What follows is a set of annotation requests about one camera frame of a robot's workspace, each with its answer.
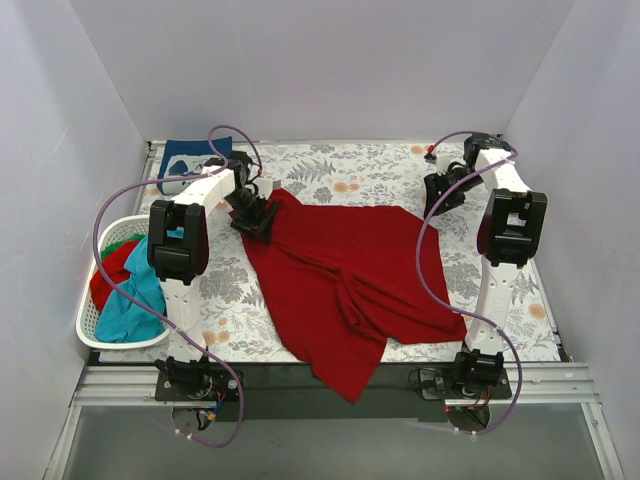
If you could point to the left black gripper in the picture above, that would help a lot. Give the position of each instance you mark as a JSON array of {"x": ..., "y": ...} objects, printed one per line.
[{"x": 258, "y": 220}]

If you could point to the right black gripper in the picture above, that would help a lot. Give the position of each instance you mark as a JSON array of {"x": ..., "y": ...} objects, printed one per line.
[{"x": 441, "y": 189}]

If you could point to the dark red t-shirt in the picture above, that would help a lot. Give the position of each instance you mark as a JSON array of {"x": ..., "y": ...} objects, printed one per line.
[{"x": 340, "y": 281}]

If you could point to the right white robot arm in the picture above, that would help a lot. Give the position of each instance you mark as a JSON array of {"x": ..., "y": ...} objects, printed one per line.
[{"x": 507, "y": 239}]

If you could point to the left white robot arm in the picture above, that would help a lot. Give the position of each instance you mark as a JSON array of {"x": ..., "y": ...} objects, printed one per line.
[{"x": 178, "y": 252}]

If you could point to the floral patterned table cloth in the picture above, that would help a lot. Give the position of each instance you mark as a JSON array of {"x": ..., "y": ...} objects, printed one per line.
[{"x": 237, "y": 324}]

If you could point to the folded blue printed t-shirt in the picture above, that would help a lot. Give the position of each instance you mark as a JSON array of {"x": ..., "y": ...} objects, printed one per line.
[{"x": 187, "y": 158}]

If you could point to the white plastic laundry basket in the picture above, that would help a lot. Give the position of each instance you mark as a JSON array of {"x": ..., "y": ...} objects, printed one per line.
[{"x": 87, "y": 316}]

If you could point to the green t-shirt in basket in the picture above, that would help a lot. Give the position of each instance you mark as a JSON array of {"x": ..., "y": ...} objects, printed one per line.
[{"x": 118, "y": 252}]

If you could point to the turquoise t-shirt in basket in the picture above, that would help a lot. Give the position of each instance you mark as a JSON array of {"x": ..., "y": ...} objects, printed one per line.
[{"x": 124, "y": 297}]

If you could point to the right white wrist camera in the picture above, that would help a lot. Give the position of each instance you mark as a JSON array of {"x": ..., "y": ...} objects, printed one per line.
[{"x": 443, "y": 163}]

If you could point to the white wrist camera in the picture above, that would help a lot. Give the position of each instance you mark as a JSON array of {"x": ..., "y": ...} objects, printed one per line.
[
  {"x": 264, "y": 187},
  {"x": 443, "y": 163}
]

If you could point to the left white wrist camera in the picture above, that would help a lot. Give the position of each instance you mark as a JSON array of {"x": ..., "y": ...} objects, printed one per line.
[{"x": 264, "y": 187}]

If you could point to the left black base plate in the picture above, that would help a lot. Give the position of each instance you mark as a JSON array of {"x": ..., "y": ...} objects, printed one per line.
[{"x": 216, "y": 384}]

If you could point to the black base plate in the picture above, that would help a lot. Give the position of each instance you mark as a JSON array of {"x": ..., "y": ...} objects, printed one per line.
[
  {"x": 216, "y": 384},
  {"x": 437, "y": 383}
]

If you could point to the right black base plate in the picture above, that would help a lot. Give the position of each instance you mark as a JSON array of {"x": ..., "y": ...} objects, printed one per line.
[{"x": 437, "y": 383}]

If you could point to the aluminium frame rail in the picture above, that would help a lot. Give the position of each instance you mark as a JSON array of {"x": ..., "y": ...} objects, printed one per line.
[{"x": 555, "y": 383}]

